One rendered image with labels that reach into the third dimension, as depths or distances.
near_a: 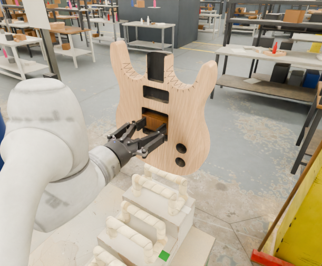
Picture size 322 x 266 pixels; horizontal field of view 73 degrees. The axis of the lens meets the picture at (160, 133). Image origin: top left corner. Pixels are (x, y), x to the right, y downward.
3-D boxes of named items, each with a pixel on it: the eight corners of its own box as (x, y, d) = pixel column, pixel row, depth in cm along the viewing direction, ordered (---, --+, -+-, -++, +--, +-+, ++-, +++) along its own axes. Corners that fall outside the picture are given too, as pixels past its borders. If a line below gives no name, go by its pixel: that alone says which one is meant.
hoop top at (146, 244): (154, 246, 73) (154, 240, 71) (149, 254, 71) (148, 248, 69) (110, 218, 82) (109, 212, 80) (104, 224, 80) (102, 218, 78)
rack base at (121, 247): (177, 251, 89) (178, 238, 84) (155, 291, 77) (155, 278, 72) (125, 220, 101) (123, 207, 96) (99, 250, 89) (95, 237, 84)
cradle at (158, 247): (169, 240, 83) (169, 235, 81) (153, 267, 75) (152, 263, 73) (161, 236, 84) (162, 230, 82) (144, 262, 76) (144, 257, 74)
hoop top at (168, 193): (178, 198, 80) (179, 192, 78) (174, 203, 78) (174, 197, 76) (135, 177, 89) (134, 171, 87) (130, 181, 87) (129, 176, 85)
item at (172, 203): (177, 211, 84) (178, 195, 79) (173, 217, 82) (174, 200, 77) (170, 207, 86) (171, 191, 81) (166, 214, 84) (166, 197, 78)
